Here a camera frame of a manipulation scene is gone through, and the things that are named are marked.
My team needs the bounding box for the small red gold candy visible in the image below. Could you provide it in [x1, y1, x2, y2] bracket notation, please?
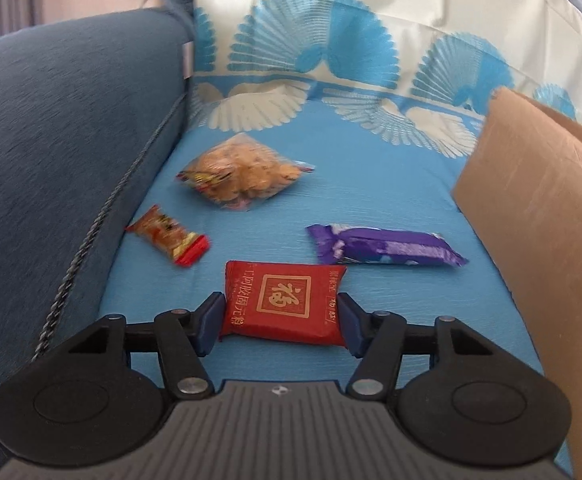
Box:
[125, 205, 210, 268]

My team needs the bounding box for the dark red fortune packet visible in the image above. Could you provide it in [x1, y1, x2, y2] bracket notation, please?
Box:
[220, 260, 346, 346]

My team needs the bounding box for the purple wafer bar wrapper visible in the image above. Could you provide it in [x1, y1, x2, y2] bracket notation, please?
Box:
[306, 224, 469, 268]

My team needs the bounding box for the brown cardboard box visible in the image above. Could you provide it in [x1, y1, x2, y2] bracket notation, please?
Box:
[452, 88, 582, 479]

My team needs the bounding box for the clear bag of nuts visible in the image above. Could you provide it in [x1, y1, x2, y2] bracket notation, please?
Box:
[177, 132, 315, 209]

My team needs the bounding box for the blue sofa armrest cushion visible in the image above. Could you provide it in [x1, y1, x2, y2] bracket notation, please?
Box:
[0, 9, 193, 467]

